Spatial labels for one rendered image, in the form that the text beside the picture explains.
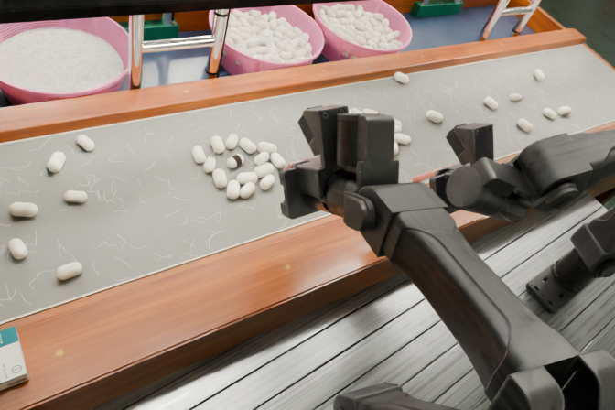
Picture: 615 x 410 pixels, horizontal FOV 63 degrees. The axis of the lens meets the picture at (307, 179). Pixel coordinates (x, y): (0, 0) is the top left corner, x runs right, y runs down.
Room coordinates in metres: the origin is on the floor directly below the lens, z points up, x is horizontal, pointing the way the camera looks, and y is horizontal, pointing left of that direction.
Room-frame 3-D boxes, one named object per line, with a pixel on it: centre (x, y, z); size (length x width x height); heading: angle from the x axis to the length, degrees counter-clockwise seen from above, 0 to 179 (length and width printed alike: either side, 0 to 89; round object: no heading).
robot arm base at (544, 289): (0.71, -0.56, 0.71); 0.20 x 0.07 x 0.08; 142
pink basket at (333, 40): (1.20, 0.03, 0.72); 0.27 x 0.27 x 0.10
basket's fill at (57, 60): (0.67, 0.51, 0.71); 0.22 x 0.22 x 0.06
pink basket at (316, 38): (0.99, 0.22, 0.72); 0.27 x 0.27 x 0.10
